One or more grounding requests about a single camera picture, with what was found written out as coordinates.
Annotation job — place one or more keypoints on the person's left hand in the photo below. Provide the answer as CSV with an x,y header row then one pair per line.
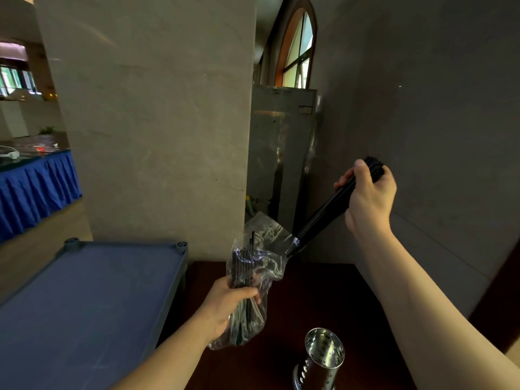
x,y
221,304

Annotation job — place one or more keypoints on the person's right forearm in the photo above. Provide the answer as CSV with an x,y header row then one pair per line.
x,y
438,316

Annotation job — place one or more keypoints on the black straws in bag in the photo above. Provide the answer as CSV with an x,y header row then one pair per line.
x,y
243,288

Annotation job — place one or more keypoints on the perforated steel utensil holder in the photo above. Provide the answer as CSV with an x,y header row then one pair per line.
x,y
321,363

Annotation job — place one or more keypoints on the person's right thumb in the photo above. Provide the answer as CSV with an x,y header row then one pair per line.
x,y
364,171

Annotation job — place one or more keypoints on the bundle of black straws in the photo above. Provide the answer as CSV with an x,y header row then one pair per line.
x,y
337,203

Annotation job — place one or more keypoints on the clear plastic bag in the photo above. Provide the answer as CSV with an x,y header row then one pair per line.
x,y
256,276

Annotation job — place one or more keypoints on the stainless steel cabinet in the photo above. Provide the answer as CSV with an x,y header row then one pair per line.
x,y
280,158

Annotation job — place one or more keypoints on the arched window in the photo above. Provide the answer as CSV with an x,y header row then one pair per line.
x,y
297,50

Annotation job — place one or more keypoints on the green potted plant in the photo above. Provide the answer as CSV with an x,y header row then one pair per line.
x,y
46,130

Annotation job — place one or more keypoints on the person's left thumb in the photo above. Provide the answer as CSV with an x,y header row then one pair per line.
x,y
248,294

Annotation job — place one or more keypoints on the person's left forearm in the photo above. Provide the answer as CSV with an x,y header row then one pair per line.
x,y
162,359

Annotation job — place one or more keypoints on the white headphones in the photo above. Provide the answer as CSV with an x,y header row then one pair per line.
x,y
9,153

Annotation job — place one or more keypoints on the grey plastic cart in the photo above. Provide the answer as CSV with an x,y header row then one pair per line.
x,y
87,312

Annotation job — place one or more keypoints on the blue skirted table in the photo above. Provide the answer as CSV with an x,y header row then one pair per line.
x,y
34,190

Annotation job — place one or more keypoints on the person's right hand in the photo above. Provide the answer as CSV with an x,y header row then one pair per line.
x,y
371,205

